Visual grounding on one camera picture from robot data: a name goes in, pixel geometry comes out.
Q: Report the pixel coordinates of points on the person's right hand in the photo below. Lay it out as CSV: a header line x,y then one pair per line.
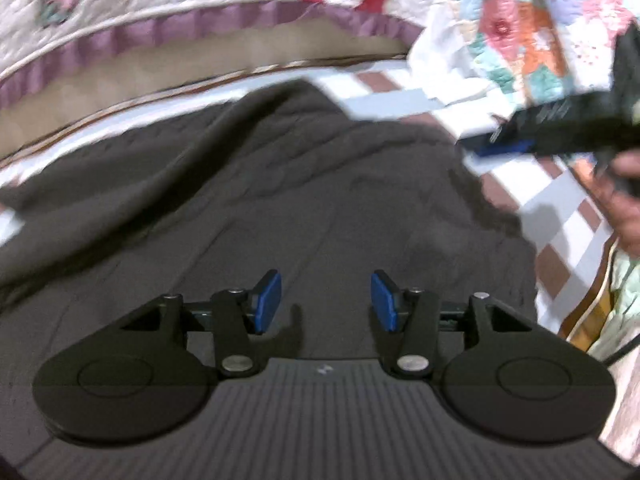
x,y
620,200

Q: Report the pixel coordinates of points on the dark brown knitted sweater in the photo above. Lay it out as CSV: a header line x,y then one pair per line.
x,y
300,200

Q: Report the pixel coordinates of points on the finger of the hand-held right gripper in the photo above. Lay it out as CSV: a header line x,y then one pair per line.
x,y
505,149

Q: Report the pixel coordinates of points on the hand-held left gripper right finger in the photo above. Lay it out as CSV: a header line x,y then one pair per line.
x,y
385,305

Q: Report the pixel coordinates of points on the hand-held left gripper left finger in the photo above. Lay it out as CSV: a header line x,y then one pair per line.
x,y
265,300

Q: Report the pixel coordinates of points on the light green cloth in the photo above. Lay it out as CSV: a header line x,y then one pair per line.
x,y
625,290

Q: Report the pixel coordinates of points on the floral patchwork quilt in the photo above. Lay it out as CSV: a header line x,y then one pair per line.
x,y
505,25

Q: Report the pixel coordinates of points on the checked floor mat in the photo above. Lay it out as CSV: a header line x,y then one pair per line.
x,y
550,220

